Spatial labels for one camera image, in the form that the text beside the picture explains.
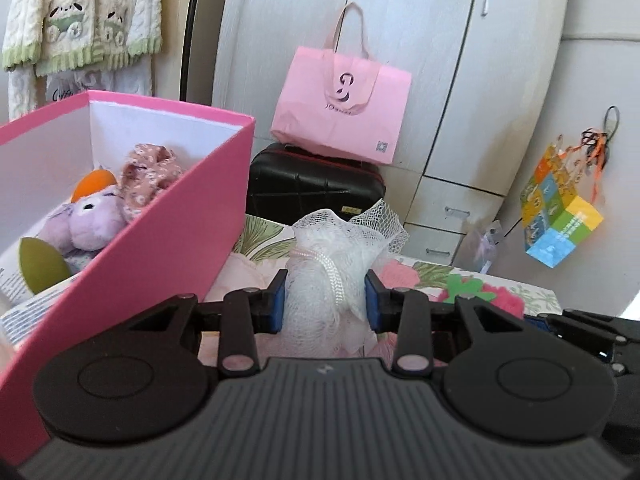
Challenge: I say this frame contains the colourful hanging gift bag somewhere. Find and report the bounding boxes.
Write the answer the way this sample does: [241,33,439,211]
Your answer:
[520,142,605,268]

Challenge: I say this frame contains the orange black hair ties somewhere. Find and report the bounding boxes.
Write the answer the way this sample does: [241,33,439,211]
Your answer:
[575,129,613,201]

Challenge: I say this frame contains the cream fleece pajama top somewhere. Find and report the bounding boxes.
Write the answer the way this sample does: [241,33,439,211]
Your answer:
[2,0,164,77]

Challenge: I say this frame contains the white side cabinet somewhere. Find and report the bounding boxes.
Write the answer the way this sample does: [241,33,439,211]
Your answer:
[495,0,640,321]

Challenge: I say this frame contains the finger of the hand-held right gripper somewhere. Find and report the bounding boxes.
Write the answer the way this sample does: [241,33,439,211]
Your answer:
[525,310,640,356]
[597,344,640,378]

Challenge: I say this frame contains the purple plush toy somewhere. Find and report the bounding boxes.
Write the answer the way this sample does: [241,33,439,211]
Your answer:
[42,180,128,266]

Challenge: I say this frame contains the orange makeup sponge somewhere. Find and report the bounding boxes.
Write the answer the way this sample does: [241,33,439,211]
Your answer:
[71,169,118,203]

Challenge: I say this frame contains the white mesh bath loofah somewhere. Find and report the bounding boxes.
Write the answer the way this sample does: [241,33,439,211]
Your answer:
[286,199,410,356]

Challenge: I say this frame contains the printed paper sheets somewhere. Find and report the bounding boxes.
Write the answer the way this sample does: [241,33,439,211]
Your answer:
[0,255,96,346]

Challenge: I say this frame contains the pink cardboard box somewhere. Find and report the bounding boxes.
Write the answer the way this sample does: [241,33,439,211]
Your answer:
[0,90,257,466]

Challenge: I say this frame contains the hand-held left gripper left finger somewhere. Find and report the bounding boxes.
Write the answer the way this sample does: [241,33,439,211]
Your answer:
[125,270,289,377]

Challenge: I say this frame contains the clear plastic packet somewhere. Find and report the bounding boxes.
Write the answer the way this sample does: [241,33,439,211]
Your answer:
[467,220,503,273]

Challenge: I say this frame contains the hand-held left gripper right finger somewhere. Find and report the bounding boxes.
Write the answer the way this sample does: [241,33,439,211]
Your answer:
[365,270,523,377]

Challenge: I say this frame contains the cream fleece pajama pants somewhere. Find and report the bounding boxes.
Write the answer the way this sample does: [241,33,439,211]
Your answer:
[7,54,154,122]

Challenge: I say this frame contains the white wardrobe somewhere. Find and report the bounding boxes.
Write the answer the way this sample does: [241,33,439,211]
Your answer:
[212,0,573,273]

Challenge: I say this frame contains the floral bed sheet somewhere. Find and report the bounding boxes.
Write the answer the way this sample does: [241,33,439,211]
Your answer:
[200,215,568,356]

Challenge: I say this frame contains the pink paper shopping bag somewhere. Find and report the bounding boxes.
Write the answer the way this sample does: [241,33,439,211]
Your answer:
[270,1,413,166]

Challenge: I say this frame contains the olive green makeup sponge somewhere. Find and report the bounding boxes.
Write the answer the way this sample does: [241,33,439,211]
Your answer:
[19,237,73,293]

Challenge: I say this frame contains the pink floral cloth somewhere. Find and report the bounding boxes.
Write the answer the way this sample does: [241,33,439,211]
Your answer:
[117,143,185,223]

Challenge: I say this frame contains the black suitcase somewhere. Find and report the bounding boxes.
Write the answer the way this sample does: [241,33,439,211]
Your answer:
[246,142,388,226]

